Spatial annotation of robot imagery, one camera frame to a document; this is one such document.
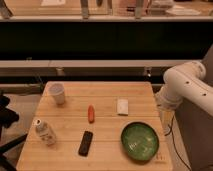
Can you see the clear plastic water bottle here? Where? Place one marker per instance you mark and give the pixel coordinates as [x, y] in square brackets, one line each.
[45, 132]

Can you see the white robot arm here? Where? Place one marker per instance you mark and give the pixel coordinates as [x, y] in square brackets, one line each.
[185, 81]

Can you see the orange carrot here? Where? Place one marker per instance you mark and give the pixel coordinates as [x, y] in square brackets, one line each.
[91, 114]

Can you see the white paper cup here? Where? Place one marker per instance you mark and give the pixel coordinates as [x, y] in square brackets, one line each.
[57, 92]

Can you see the black remote control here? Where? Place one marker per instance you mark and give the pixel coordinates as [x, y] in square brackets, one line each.
[85, 143]

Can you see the green bowl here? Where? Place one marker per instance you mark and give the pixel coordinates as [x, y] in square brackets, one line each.
[139, 141]

